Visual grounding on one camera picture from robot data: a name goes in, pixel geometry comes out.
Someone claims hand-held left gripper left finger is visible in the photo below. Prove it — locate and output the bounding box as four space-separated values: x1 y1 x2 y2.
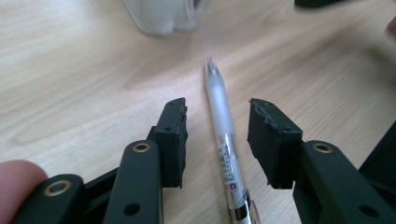
146 97 190 189

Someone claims translucent white pen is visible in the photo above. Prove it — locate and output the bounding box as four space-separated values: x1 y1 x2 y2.
204 56 262 224

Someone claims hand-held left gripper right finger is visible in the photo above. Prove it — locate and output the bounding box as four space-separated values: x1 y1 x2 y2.
247 98 304 190

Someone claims white pencil case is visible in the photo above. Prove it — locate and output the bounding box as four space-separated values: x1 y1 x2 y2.
121 0 211 36

